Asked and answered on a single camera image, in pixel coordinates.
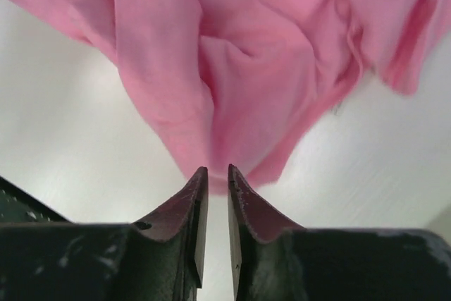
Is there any pink t shirt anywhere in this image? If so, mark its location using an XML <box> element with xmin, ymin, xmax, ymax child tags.
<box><xmin>10</xmin><ymin>0</ymin><xmax>450</xmax><ymax>192</ymax></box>

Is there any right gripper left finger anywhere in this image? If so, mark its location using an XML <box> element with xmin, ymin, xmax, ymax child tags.
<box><xmin>1</xmin><ymin>167</ymin><xmax>208</xmax><ymax>300</ymax></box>

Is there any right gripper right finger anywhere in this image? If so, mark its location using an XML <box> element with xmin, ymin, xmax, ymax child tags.
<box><xmin>228</xmin><ymin>166</ymin><xmax>450</xmax><ymax>300</ymax></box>

